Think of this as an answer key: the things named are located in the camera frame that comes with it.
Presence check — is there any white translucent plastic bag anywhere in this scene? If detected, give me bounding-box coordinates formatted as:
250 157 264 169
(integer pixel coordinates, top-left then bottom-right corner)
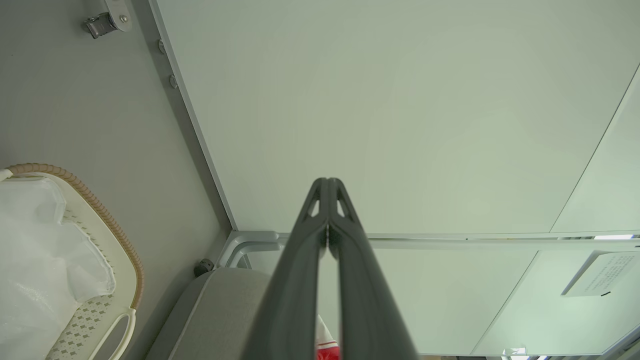
0 177 117 360

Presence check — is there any grey metal partition foot bar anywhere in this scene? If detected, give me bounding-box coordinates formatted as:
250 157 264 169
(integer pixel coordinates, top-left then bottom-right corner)
102 0 134 33

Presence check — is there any red and white garment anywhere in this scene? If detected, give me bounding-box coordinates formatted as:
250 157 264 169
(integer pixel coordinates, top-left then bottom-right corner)
314 315 341 360

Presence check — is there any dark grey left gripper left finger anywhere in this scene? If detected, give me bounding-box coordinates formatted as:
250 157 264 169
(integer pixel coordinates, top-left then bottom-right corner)
241 177 329 360

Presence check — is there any cream laundry basket, woven rim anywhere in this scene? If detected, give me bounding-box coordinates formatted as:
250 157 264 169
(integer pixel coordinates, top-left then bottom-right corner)
0 163 146 360

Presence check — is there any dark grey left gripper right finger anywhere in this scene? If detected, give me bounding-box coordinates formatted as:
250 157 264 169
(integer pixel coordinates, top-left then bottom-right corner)
328 178 419 360

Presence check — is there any grey fabric sofa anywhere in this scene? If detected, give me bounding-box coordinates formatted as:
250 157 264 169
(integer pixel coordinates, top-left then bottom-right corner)
145 267 321 360

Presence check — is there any grey curved partition frame leg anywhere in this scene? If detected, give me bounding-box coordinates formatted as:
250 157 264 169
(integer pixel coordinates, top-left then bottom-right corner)
216 230 293 271

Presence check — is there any grey locking caster wheel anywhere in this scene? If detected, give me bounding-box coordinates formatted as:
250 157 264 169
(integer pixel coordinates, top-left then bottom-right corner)
83 12 117 40

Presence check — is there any white paper wall sign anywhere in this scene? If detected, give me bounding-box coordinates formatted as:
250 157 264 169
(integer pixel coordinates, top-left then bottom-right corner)
561 250 640 298

